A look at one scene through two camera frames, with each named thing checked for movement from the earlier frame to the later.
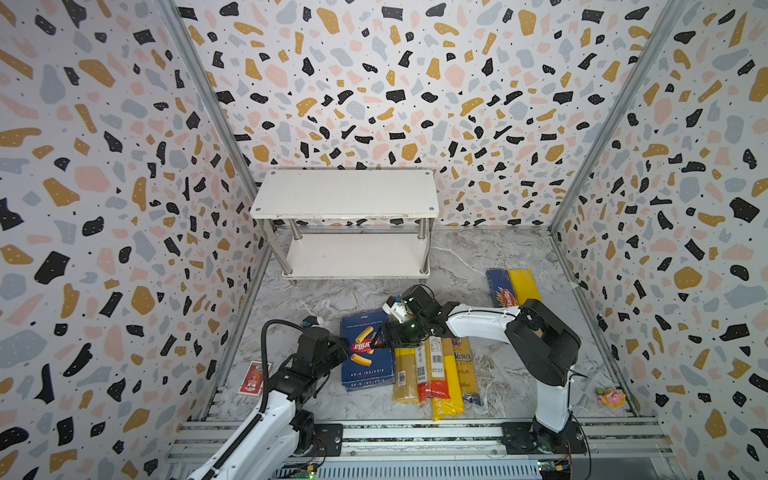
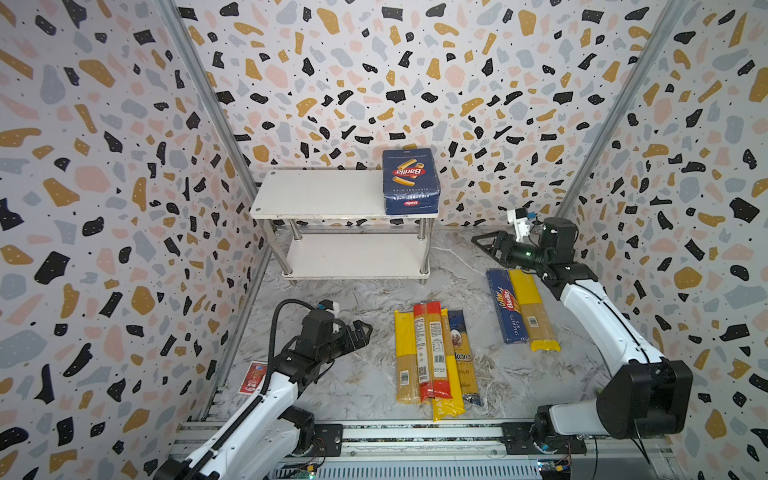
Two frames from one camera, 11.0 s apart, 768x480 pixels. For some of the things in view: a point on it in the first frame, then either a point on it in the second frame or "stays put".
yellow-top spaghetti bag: [405, 384] stays put
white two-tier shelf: [354, 225] stays put
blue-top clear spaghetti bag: [467, 373] stays put
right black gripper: [395, 327] → [503, 249]
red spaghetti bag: [430, 370] stays put
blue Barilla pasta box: [368, 366] → [411, 181]
